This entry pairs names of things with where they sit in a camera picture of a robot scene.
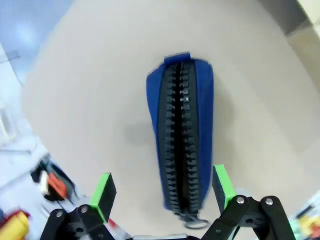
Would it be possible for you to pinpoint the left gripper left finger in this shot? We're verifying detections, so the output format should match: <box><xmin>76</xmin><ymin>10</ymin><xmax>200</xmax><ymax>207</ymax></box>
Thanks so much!
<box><xmin>47</xmin><ymin>172</ymin><xmax>118</xmax><ymax>240</ymax></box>

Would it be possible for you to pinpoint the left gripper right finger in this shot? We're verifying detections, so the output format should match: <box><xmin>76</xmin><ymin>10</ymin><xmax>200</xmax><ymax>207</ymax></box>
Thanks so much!
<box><xmin>204</xmin><ymin>164</ymin><xmax>297</xmax><ymax>240</ymax></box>

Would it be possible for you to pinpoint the navy zippered pencil case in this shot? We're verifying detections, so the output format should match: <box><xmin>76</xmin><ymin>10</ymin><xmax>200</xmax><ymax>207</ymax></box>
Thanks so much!
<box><xmin>146</xmin><ymin>51</ymin><xmax>215</xmax><ymax>230</ymax></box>

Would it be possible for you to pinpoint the red and black blurry object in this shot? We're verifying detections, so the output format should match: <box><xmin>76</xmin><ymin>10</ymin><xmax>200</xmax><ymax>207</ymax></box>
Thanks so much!
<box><xmin>29</xmin><ymin>159</ymin><xmax>76</xmax><ymax>203</ymax></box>

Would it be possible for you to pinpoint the yellow and red blurry object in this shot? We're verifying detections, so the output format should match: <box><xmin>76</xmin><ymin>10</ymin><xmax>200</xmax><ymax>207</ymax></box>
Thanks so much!
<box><xmin>0</xmin><ymin>208</ymin><xmax>31</xmax><ymax>240</ymax></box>

